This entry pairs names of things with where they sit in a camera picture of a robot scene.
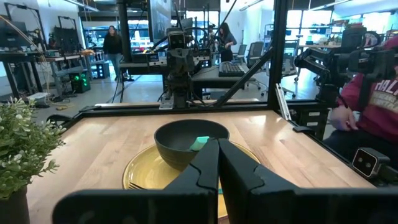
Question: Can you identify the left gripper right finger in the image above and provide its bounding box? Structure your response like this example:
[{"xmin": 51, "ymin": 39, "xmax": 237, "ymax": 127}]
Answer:
[{"xmin": 218, "ymin": 138, "xmax": 297, "ymax": 224}]

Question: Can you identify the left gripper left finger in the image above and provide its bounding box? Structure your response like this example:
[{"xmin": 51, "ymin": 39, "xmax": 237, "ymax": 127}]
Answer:
[{"xmin": 163, "ymin": 139, "xmax": 221, "ymax": 192}]

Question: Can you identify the turquoise handled spoon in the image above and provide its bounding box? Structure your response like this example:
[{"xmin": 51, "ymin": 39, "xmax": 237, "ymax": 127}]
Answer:
[{"xmin": 189, "ymin": 136, "xmax": 211, "ymax": 152}]

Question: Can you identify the black bowl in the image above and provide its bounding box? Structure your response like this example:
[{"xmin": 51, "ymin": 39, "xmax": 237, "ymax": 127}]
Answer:
[{"xmin": 154, "ymin": 119, "xmax": 230, "ymax": 172}]

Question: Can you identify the grey office desk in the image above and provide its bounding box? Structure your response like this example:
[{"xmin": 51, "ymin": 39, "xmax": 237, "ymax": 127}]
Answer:
[{"xmin": 119, "ymin": 58, "xmax": 251, "ymax": 100}]

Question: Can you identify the black keyboard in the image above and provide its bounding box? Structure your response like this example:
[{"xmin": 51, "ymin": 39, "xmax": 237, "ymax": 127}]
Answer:
[{"xmin": 218, "ymin": 61, "xmax": 246, "ymax": 78}]

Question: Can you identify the person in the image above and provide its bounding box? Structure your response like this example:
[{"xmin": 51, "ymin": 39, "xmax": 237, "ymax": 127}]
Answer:
[
  {"xmin": 217, "ymin": 22, "xmax": 238, "ymax": 63},
  {"xmin": 102, "ymin": 25, "xmax": 124, "ymax": 82},
  {"xmin": 323, "ymin": 35, "xmax": 398, "ymax": 175}
]

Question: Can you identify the yellow plate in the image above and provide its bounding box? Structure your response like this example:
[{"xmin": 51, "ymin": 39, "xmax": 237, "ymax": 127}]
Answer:
[{"xmin": 122, "ymin": 141, "xmax": 261, "ymax": 219}]

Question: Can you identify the grey office chair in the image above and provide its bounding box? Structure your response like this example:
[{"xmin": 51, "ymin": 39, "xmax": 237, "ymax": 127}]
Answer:
[{"xmin": 245, "ymin": 41, "xmax": 268, "ymax": 91}]

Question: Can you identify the black table edge clamp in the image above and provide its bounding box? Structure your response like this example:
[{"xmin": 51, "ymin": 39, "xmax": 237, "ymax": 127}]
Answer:
[{"xmin": 292, "ymin": 125, "xmax": 315, "ymax": 134}]

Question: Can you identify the black control box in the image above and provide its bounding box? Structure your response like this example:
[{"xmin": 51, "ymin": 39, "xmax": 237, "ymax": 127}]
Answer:
[{"xmin": 297, "ymin": 107, "xmax": 326, "ymax": 141}]

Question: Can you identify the computer with green lights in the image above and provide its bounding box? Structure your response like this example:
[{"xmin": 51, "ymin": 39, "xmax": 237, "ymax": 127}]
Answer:
[{"xmin": 68, "ymin": 72, "xmax": 92, "ymax": 94}]

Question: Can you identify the black workshop table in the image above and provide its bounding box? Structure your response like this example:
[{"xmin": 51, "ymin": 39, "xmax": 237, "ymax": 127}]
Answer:
[{"xmin": 0, "ymin": 49, "xmax": 44, "ymax": 100}]

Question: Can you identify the green plant in black pot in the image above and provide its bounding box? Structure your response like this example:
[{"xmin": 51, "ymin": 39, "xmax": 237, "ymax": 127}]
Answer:
[{"xmin": 0, "ymin": 96, "xmax": 67, "ymax": 224}]

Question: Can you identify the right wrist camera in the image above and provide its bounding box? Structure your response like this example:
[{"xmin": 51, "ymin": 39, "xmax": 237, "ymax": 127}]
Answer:
[{"xmin": 167, "ymin": 30, "xmax": 188, "ymax": 50}]

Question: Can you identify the silver aluminium rail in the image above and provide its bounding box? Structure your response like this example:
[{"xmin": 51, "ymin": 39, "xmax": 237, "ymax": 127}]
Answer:
[{"xmin": 275, "ymin": 83, "xmax": 292, "ymax": 121}]

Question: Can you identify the table level camera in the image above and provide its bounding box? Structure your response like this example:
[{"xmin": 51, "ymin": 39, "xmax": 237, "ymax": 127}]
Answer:
[{"xmin": 352, "ymin": 147, "xmax": 391, "ymax": 179}]

